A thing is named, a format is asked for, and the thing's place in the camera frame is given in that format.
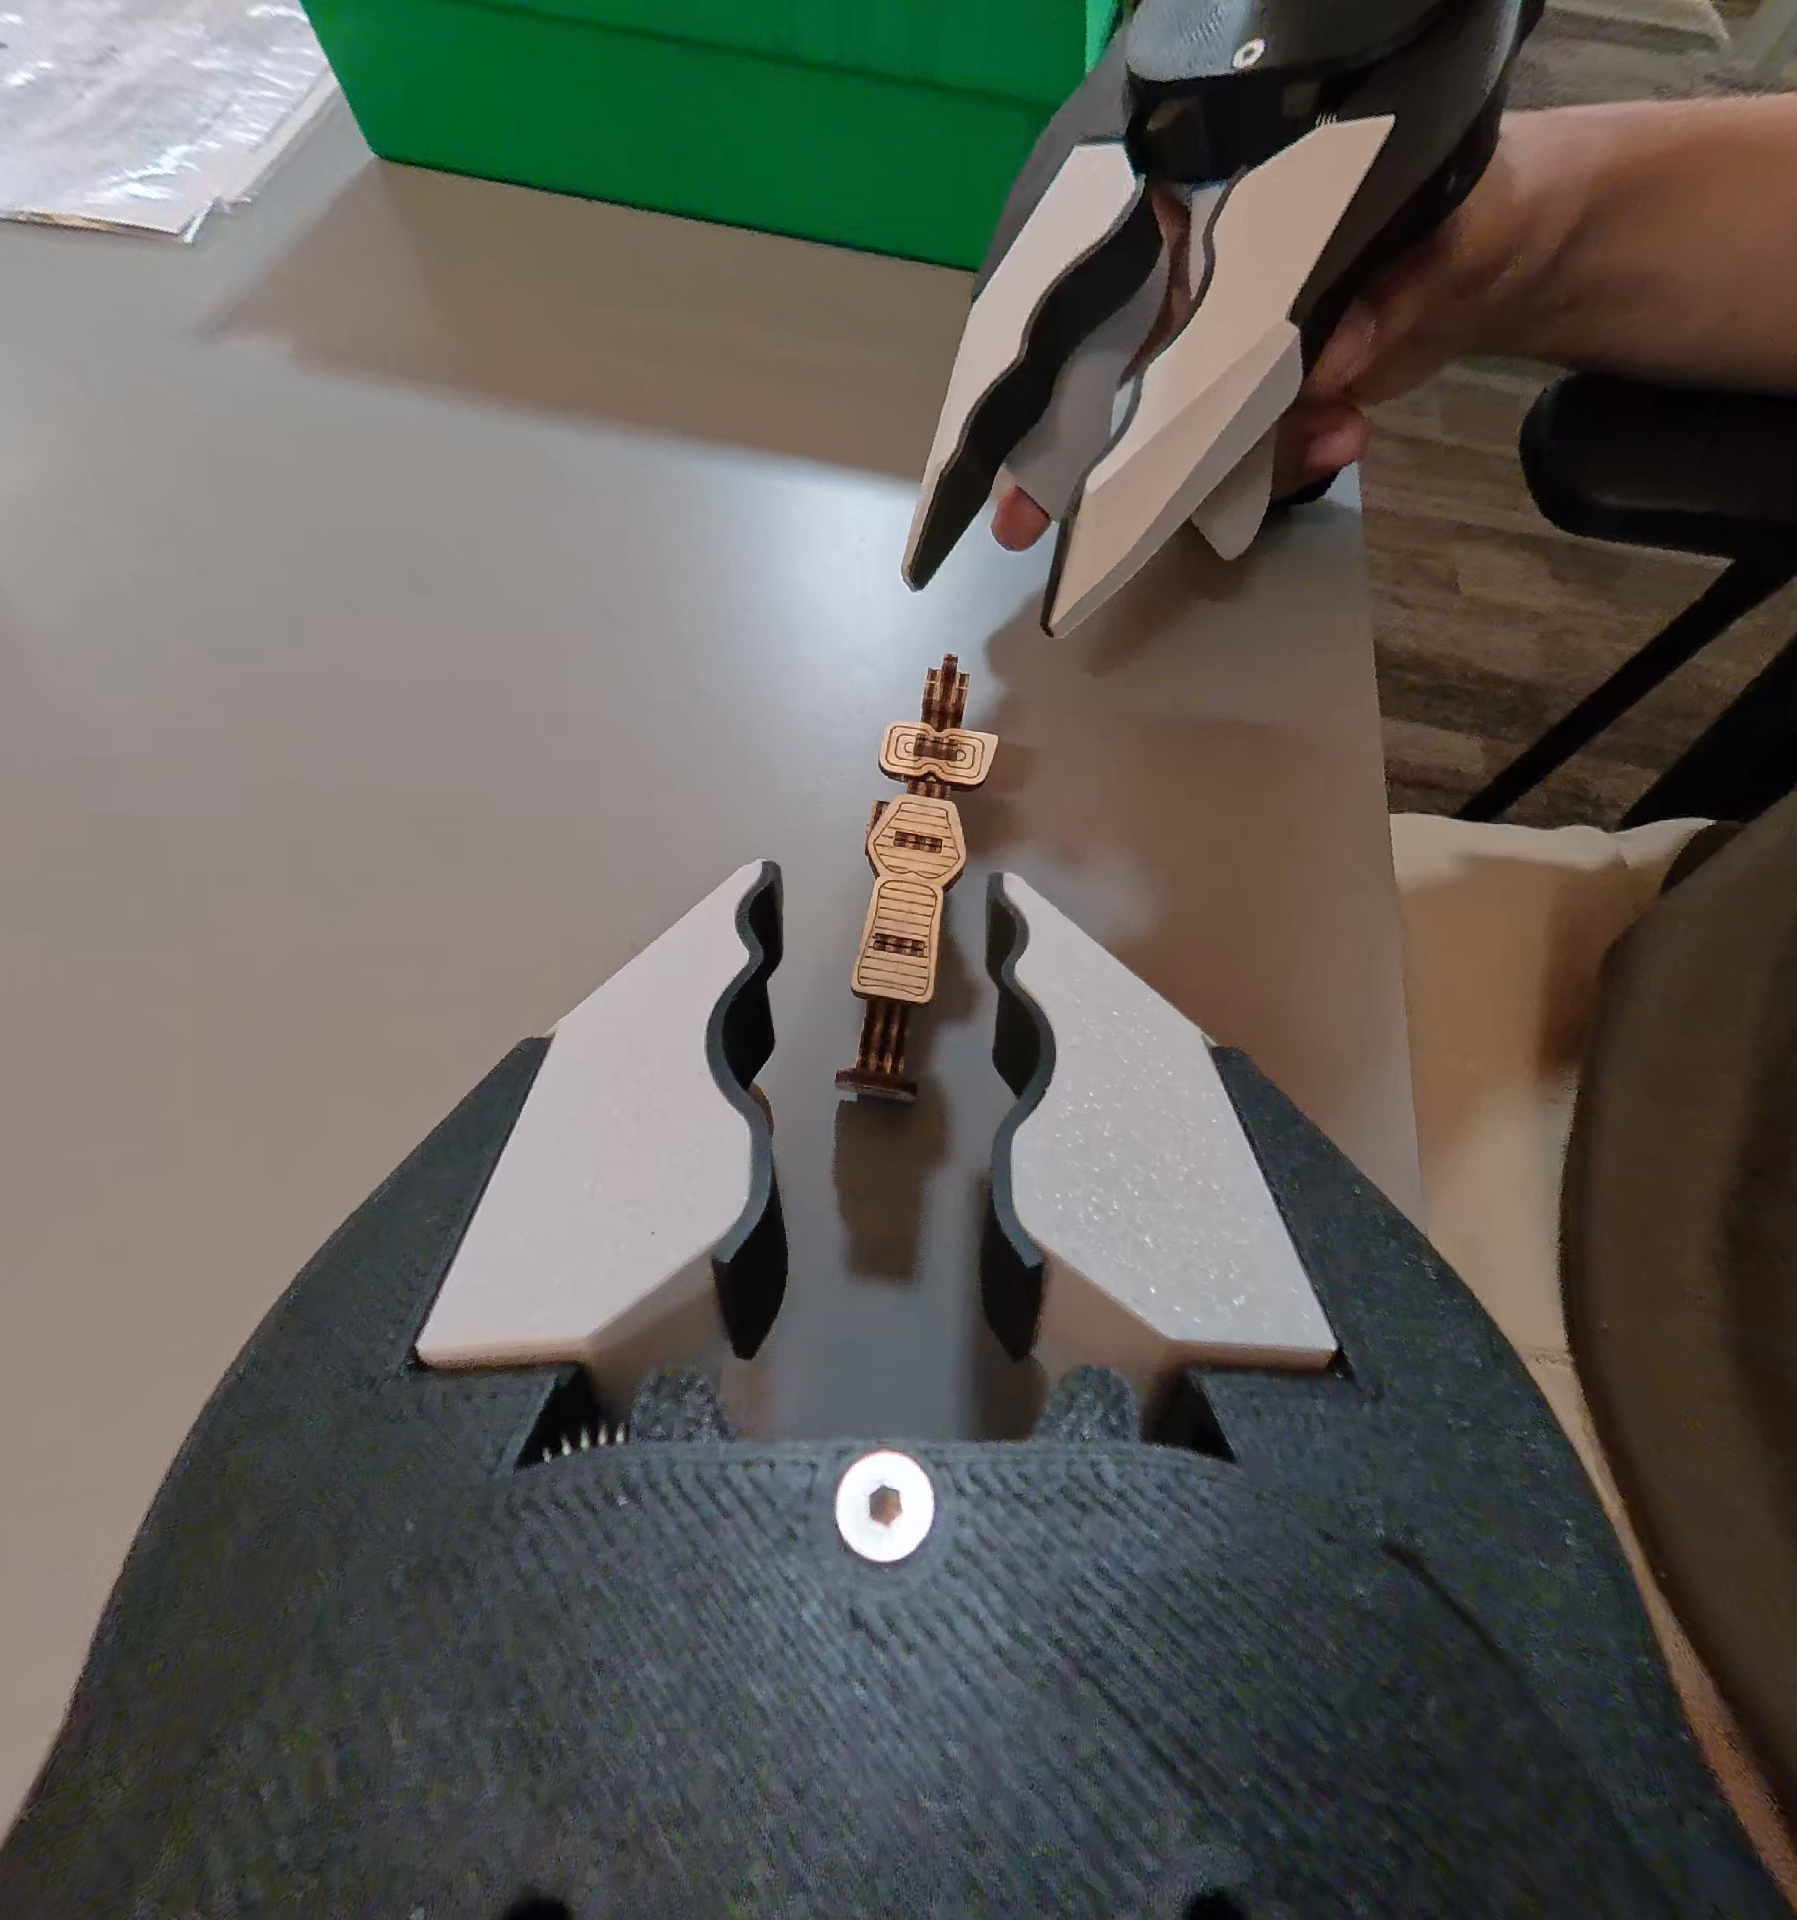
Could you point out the dark olive cloth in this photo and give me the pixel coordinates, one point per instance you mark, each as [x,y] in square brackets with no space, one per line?
[1737,1201]

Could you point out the person's right forearm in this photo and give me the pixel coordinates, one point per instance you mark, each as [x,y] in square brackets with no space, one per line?
[1708,241]

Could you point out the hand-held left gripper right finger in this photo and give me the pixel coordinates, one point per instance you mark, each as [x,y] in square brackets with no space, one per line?
[1168,1201]

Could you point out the black office chair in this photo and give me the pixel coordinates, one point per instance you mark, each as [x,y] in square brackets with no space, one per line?
[1633,451]

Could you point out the person's beige trousers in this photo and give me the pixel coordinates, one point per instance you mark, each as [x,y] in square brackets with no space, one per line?
[1483,1050]

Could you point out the crinkled clear plastic sheet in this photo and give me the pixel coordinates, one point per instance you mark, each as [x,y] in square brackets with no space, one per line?
[88,104]

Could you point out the person's right hand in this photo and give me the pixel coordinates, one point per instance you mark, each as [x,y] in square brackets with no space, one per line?
[1437,331]

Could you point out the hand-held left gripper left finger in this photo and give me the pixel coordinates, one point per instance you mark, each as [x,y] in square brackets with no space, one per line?
[598,1185]

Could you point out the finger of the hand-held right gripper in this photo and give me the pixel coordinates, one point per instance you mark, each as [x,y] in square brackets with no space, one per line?
[1040,285]
[1256,301]

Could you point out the green plastic bin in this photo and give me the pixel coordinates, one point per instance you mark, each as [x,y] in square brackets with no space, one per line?
[689,104]

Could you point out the laser-cut wooden model piece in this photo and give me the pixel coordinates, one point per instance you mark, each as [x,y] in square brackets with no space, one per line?
[904,915]

